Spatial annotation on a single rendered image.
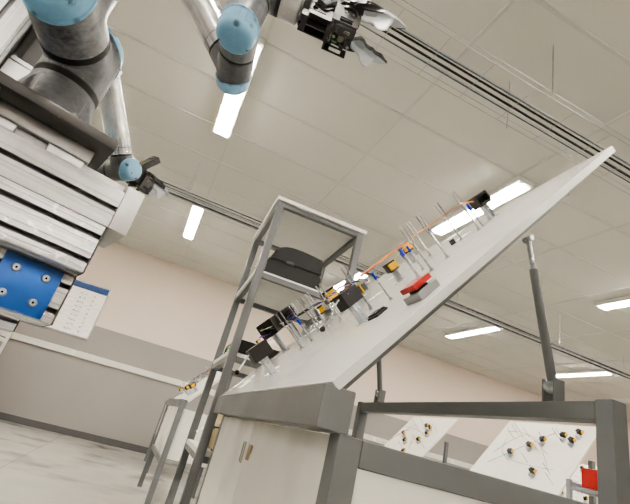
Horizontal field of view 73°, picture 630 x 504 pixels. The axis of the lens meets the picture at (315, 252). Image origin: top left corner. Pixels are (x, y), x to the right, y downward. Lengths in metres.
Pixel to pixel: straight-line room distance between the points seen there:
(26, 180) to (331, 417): 0.61
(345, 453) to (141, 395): 7.75
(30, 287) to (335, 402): 0.52
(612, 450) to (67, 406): 7.98
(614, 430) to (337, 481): 0.59
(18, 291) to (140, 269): 7.89
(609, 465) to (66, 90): 1.21
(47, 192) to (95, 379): 7.64
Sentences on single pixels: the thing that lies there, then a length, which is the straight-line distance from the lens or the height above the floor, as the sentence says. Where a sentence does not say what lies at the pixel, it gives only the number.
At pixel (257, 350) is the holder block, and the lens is 1.25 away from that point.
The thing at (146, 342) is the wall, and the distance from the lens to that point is 8.43.
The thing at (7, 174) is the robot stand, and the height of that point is 1.03.
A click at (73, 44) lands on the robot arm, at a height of 1.27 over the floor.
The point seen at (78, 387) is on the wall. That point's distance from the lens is 8.42.
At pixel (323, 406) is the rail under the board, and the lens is 0.68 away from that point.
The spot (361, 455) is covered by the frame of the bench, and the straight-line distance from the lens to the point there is 0.71.
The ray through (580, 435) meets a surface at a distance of 5.47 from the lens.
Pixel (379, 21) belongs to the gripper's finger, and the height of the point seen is 1.56.
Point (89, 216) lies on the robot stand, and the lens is 0.83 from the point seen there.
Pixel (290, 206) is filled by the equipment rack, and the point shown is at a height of 1.82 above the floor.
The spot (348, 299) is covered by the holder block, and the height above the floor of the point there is 1.11.
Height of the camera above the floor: 0.77
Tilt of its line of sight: 24 degrees up
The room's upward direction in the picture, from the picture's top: 15 degrees clockwise
